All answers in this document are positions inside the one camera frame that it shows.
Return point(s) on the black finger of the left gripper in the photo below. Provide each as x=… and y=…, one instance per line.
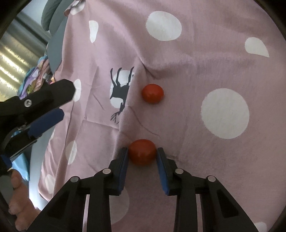
x=17, y=111
x=44, y=123

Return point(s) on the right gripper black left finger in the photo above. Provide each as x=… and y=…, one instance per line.
x=65, y=211

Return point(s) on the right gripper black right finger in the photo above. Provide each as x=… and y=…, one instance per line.
x=220, y=211

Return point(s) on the red cherry tomato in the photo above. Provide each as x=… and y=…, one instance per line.
x=142, y=152
x=152, y=94

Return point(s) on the pile of colourful toys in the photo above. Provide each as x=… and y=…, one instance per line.
x=36, y=77

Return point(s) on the pink plush toy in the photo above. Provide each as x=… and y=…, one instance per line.
x=20, y=205

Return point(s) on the grey sofa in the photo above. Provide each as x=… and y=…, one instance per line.
x=54, y=21

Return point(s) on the pink polka dot blanket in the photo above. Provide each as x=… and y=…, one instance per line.
x=221, y=65

